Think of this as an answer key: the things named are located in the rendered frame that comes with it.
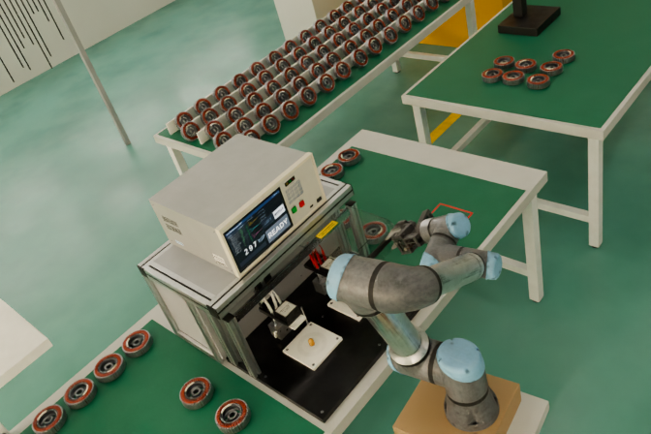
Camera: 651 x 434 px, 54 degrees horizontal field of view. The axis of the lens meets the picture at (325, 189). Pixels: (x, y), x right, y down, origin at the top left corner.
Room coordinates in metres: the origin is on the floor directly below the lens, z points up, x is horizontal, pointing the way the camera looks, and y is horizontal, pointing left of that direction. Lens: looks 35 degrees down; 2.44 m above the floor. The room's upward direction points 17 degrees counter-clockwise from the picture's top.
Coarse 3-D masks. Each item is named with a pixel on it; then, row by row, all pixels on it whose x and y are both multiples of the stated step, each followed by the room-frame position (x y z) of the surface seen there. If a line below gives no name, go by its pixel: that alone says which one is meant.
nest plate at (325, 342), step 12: (312, 324) 1.62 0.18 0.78; (300, 336) 1.58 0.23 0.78; (312, 336) 1.56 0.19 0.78; (324, 336) 1.55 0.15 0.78; (336, 336) 1.53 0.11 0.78; (288, 348) 1.55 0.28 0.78; (300, 348) 1.53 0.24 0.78; (312, 348) 1.51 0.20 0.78; (324, 348) 1.50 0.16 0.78; (300, 360) 1.48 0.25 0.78; (312, 360) 1.46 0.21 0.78
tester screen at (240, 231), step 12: (276, 192) 1.73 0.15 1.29; (264, 204) 1.70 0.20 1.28; (276, 204) 1.72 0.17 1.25; (252, 216) 1.66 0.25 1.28; (264, 216) 1.69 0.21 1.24; (288, 216) 1.74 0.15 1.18; (240, 228) 1.63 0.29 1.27; (252, 228) 1.65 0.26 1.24; (288, 228) 1.73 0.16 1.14; (228, 240) 1.59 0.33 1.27; (240, 240) 1.61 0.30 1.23; (252, 240) 1.64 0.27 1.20; (264, 240) 1.67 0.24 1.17; (240, 252) 1.60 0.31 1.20; (252, 252) 1.63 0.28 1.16
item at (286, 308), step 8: (272, 304) 1.65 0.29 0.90; (280, 304) 1.62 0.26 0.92; (288, 304) 1.61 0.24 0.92; (264, 312) 1.63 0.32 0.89; (280, 312) 1.58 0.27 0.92; (288, 312) 1.57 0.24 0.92; (296, 312) 1.58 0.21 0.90; (272, 320) 1.63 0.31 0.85; (280, 320) 1.57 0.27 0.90; (288, 320) 1.55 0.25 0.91; (296, 320) 1.56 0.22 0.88; (304, 320) 1.56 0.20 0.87
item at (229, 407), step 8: (232, 400) 1.40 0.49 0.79; (240, 400) 1.38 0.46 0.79; (224, 408) 1.37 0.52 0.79; (232, 408) 1.38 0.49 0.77; (240, 408) 1.36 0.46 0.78; (248, 408) 1.35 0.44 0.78; (216, 416) 1.35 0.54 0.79; (224, 416) 1.36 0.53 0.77; (240, 416) 1.33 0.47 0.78; (248, 416) 1.33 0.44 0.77; (224, 424) 1.31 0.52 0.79; (232, 424) 1.30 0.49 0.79; (240, 424) 1.31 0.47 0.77; (224, 432) 1.30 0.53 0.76; (232, 432) 1.29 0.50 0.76
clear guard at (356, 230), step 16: (352, 208) 1.83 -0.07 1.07; (352, 224) 1.74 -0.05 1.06; (368, 224) 1.72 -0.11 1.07; (384, 224) 1.69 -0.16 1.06; (304, 240) 1.73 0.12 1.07; (320, 240) 1.71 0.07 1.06; (336, 240) 1.68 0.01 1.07; (352, 240) 1.66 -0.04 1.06; (368, 240) 1.63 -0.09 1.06; (336, 256) 1.60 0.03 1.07; (384, 256) 1.60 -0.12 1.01
